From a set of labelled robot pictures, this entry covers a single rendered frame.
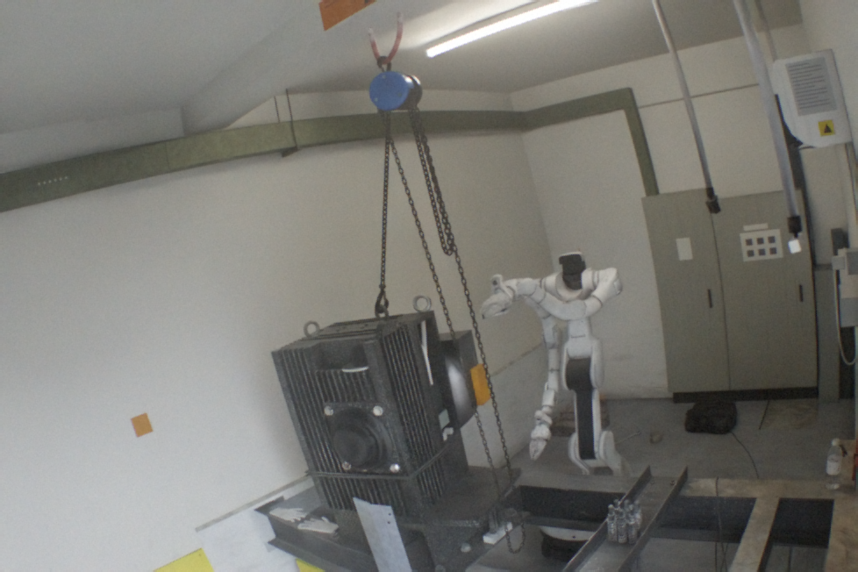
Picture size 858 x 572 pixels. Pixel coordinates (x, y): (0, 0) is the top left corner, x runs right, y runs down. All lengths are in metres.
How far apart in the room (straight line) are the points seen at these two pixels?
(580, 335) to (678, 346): 2.00
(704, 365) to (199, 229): 3.77
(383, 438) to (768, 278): 3.21
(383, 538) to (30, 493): 1.64
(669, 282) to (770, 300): 0.93
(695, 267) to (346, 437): 3.18
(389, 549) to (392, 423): 0.50
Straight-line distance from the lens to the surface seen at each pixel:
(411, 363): 2.21
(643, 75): 4.83
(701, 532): 2.65
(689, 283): 4.62
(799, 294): 4.47
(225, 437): 3.13
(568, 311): 2.57
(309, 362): 2.23
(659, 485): 2.58
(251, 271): 3.21
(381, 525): 2.14
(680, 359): 4.83
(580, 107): 4.94
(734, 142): 4.62
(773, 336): 4.59
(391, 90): 2.03
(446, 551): 2.37
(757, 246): 4.43
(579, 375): 2.91
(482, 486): 2.40
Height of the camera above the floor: 1.99
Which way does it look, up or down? 7 degrees down
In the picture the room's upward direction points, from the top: 13 degrees counter-clockwise
